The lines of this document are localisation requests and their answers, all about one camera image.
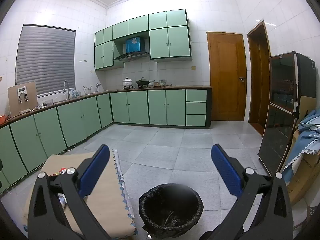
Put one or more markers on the black range hood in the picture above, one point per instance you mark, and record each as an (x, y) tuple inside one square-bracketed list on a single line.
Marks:
[(131, 55)]

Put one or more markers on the grey window blind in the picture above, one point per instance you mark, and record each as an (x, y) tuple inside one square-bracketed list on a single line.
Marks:
[(45, 60)]

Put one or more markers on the blue scalloped cloth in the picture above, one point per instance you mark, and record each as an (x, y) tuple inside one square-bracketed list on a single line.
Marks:
[(307, 140)]

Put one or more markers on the steel faucet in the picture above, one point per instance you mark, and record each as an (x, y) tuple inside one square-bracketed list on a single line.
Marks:
[(66, 87)]

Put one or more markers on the wooden door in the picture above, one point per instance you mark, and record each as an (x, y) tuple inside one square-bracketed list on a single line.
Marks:
[(226, 77)]

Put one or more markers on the black wok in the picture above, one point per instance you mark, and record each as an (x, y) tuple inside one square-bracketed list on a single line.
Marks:
[(142, 82)]

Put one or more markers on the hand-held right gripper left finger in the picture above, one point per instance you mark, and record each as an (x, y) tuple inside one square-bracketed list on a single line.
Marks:
[(96, 170)]

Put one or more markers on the red snack wrapper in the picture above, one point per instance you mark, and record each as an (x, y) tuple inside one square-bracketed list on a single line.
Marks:
[(62, 171)]

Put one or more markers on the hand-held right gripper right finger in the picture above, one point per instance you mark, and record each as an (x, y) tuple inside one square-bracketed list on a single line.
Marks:
[(225, 170)]

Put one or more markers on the orange basin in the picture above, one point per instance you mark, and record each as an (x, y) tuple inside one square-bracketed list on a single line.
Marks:
[(2, 118)]

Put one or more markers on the white lidded pot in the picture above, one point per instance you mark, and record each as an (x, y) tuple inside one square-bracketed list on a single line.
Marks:
[(127, 83)]

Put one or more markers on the bin with black bag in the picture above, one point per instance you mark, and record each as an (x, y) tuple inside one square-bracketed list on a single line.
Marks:
[(170, 205)]

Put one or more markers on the green cabinets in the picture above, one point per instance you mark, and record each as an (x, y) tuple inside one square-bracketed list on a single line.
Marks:
[(155, 107), (160, 42)]

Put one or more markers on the cardboard board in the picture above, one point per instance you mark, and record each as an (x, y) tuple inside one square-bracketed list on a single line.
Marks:
[(32, 97)]

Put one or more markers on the cardboard box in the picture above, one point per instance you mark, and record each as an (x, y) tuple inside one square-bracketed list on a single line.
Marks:
[(305, 177)]

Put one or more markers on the black glass-door cabinet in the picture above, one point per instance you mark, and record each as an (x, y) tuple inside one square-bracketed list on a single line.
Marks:
[(280, 110)]

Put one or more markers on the green lower cabinets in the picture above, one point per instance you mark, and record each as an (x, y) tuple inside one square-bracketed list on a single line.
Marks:
[(155, 107)]

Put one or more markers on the beige tablecloth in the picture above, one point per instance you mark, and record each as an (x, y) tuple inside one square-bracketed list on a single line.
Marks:
[(110, 187)]

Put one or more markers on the blue box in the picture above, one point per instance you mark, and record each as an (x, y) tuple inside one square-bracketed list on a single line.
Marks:
[(133, 45)]

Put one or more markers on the utensil holder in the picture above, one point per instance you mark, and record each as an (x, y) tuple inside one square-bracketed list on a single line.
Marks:
[(87, 90)]

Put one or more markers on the wooden doorway frame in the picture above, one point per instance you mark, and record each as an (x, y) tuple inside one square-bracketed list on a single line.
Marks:
[(260, 80)]

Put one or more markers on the green upper cabinets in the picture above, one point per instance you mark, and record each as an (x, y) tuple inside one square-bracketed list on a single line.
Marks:
[(160, 42)]

